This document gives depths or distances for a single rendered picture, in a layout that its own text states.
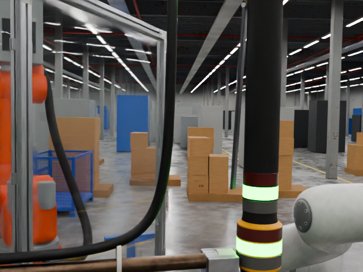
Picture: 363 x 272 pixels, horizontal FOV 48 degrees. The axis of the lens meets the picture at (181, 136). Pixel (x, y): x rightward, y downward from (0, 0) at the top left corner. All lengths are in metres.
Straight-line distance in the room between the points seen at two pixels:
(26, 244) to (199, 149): 6.86
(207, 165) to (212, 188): 0.47
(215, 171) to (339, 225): 7.30
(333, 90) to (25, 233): 10.75
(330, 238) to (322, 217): 0.04
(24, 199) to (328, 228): 0.76
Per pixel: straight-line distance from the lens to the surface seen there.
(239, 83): 0.39
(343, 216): 0.70
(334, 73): 11.58
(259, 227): 0.39
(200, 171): 7.94
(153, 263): 0.38
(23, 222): 1.15
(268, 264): 0.40
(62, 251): 0.38
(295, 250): 0.96
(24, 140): 1.12
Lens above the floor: 1.68
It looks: 3 degrees down
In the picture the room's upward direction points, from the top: 1 degrees clockwise
